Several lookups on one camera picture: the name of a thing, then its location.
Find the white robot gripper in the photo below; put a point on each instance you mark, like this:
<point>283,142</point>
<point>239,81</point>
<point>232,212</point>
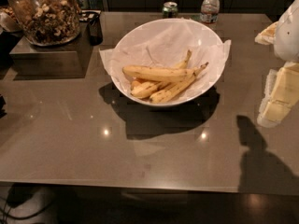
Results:
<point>288,34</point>

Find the white bowl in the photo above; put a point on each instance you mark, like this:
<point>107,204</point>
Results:
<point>162,62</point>

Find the long lower yellow banana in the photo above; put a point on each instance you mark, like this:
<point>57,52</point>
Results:
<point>166,91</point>

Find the short front yellow banana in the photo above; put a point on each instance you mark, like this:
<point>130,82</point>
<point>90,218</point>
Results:
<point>146,89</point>

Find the small orange-yellow banana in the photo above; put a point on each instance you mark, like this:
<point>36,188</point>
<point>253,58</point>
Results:
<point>136,82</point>

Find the clear plastic water bottle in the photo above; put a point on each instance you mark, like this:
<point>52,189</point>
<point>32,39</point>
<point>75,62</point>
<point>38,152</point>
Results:
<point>209,11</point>

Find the white paper liner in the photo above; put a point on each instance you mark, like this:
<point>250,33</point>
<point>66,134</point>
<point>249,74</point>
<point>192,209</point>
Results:
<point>162,44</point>

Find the green soda can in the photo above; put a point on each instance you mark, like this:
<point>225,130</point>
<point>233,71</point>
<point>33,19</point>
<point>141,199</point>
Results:
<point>170,10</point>

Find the black scoop container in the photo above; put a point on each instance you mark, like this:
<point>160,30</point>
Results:
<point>92,18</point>

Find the dark metal box stand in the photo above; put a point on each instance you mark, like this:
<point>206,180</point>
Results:
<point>70,60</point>

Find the glass jar of nuts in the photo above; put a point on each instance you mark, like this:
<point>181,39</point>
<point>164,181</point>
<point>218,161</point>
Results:
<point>47,22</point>

